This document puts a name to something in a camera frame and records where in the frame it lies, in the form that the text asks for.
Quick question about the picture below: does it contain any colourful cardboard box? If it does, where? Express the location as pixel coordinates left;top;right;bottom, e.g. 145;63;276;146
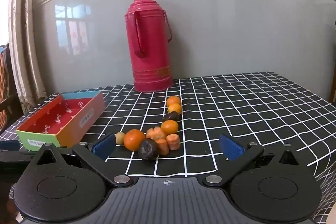
16;90;106;152

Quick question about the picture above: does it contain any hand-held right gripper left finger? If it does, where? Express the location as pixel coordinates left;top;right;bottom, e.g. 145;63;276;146
32;133;132;186

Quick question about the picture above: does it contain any red thermos flask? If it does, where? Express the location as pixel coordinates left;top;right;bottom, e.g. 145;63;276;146
124;0;173;93

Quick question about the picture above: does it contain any dark passion fruit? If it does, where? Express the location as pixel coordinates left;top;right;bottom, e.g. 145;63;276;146
162;112;181;122
138;138;160;162

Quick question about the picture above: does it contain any tan longan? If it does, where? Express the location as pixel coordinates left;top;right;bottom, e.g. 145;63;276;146
115;132;126;146

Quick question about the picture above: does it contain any beige curtain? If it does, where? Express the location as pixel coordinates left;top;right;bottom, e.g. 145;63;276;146
8;0;53;112

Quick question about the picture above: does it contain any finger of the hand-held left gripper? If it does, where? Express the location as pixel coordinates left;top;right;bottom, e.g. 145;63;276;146
0;161;21;185
0;140;36;162

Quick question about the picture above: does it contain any black checked tablecloth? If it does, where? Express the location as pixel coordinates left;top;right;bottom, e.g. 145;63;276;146
0;72;336;224

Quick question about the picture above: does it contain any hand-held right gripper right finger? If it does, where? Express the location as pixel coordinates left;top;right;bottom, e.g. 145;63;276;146
203;133;303;187

